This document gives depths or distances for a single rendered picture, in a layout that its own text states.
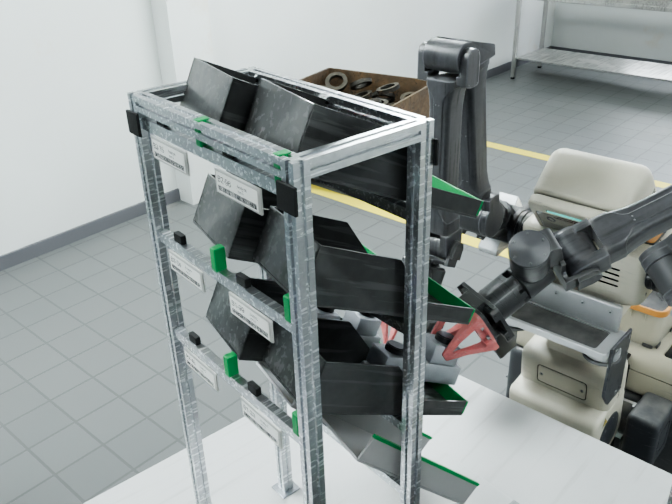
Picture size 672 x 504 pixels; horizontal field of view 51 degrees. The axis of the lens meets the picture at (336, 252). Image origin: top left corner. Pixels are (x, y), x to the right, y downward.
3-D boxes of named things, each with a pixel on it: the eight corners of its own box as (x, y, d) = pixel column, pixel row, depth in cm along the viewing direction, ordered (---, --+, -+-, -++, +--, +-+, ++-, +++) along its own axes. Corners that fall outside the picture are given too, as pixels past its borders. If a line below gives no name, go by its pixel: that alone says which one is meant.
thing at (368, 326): (361, 340, 121) (376, 303, 120) (375, 353, 118) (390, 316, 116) (321, 337, 116) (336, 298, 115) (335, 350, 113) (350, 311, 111)
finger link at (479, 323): (440, 350, 100) (492, 308, 100) (418, 327, 106) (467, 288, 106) (461, 380, 103) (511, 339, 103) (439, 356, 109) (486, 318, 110)
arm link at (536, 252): (603, 280, 105) (574, 232, 109) (609, 248, 95) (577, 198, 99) (527, 313, 106) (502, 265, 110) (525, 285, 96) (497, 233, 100)
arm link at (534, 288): (561, 280, 107) (534, 255, 110) (561, 263, 101) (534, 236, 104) (525, 309, 107) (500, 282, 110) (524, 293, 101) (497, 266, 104)
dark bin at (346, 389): (410, 369, 115) (427, 329, 113) (462, 415, 105) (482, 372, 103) (261, 360, 98) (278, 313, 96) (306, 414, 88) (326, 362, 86)
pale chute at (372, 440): (415, 456, 125) (430, 435, 125) (463, 506, 115) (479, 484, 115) (311, 407, 107) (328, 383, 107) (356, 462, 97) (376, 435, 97)
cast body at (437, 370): (441, 371, 110) (457, 330, 108) (455, 386, 106) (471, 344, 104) (394, 365, 106) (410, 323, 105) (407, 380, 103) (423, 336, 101)
